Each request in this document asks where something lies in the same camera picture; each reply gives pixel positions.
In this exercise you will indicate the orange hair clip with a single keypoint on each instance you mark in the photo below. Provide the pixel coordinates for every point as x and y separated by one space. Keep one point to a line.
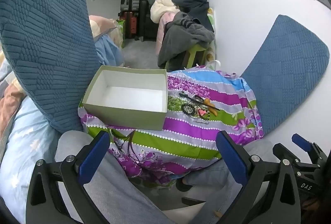
207 104

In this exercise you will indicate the black suitcase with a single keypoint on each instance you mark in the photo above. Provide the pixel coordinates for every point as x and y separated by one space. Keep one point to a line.
148 22

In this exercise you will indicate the fruit print board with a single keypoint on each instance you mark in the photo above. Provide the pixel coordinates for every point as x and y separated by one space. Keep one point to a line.
211 20

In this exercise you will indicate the cream blanket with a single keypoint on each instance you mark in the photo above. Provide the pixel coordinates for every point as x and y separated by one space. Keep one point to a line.
161 8

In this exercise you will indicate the blue textured chair back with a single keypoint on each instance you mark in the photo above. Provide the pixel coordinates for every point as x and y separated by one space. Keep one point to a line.
287 69
44 45

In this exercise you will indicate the green shopping bag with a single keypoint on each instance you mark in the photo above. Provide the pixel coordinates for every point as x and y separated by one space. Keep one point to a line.
121 32

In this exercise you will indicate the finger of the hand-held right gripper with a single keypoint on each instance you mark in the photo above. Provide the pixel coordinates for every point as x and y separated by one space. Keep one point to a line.
302 141

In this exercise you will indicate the floral striped blanket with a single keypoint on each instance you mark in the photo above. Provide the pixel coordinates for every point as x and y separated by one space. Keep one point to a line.
196 141

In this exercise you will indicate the orange patchwork quilt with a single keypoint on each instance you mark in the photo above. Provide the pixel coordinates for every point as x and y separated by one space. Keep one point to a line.
10 100

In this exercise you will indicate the pink hair clip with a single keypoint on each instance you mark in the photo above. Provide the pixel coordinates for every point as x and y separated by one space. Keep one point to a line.
202 112

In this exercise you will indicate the person's left leg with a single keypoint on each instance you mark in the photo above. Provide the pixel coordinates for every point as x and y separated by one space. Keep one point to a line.
116 187

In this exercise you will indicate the light blue star bed sheet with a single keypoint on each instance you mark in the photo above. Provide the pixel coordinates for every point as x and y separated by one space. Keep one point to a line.
28 151

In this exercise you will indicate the blue cloth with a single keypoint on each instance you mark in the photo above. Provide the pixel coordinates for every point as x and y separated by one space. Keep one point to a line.
108 48

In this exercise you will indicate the pink patchwork pillow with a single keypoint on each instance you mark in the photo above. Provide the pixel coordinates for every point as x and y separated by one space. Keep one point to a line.
100 23

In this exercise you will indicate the green plastic stool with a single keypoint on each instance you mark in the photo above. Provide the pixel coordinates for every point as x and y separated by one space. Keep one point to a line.
191 56

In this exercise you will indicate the grey blanket on stool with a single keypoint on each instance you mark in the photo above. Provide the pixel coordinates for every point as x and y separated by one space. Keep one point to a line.
181 32

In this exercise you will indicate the red suitcase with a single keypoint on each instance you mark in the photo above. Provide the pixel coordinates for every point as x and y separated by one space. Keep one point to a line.
130 23

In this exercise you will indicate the green cardboard box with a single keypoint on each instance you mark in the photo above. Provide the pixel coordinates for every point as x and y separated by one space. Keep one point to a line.
124 115

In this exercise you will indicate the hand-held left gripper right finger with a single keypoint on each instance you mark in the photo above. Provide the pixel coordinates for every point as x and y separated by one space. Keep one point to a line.
232 159

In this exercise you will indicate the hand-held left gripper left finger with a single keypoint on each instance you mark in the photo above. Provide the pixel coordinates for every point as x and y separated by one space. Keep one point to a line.
94 156

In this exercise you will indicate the black hair stick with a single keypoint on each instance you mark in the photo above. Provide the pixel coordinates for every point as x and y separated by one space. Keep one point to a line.
188 97

